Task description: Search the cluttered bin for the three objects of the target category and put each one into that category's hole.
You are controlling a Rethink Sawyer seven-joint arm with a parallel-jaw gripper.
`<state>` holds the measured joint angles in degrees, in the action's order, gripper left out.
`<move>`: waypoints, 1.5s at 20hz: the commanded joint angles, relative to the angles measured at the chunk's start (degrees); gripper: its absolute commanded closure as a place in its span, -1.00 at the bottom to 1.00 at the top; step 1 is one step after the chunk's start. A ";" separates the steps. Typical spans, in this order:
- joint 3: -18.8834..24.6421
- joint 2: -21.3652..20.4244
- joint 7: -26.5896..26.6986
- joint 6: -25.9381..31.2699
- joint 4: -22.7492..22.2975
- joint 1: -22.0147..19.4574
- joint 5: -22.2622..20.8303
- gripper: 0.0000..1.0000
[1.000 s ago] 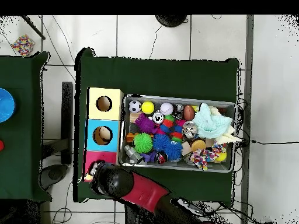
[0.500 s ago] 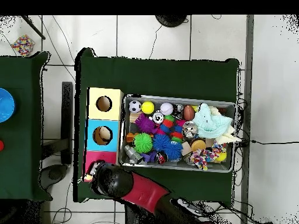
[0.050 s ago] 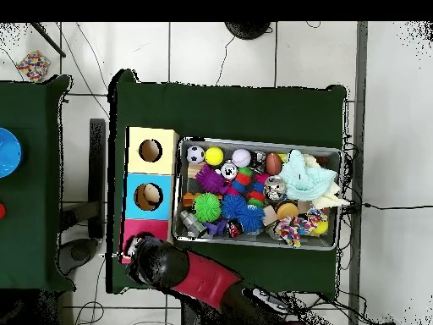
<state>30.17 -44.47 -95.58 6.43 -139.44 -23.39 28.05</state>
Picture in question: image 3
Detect dark green table cloth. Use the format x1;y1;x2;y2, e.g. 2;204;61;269
0;74;76;292
106;69;348;294

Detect thin black rod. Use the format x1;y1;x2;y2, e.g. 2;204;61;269
30;22;67;58

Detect mint green muslin cloth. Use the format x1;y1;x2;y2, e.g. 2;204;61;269
277;148;338;201

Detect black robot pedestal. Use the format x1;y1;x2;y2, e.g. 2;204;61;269
179;292;221;325

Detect black round stand base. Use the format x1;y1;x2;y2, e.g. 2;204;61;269
223;21;272;41

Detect multicoloured patterned bag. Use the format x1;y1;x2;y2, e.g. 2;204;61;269
14;49;52;83

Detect black upright panel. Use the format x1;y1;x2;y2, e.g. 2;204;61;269
87;118;107;240

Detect small soccer ball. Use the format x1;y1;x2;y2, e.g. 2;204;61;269
186;145;206;165

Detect silver mesh bin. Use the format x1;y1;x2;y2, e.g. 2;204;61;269
172;136;346;251

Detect yellow tennis ball toy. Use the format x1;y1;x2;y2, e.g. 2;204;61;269
204;146;225;167

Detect purple spiky rubber ball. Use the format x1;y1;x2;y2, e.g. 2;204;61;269
195;164;231;196

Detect multicoloured printed cloth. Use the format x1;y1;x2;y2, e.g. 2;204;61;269
274;204;329;249

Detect blue spiky rubber ball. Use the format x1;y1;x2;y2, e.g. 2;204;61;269
236;203;266;234

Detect green spiky rubber ball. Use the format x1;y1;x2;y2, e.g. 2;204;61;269
193;191;222;223

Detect grey metal pole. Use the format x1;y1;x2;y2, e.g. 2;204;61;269
347;21;369;325

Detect dark grey round base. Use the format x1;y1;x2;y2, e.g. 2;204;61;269
58;238;99;275

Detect wooden box with three holes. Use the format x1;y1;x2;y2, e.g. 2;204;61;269
119;126;180;266

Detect blue bowl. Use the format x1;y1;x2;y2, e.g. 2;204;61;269
0;127;24;179

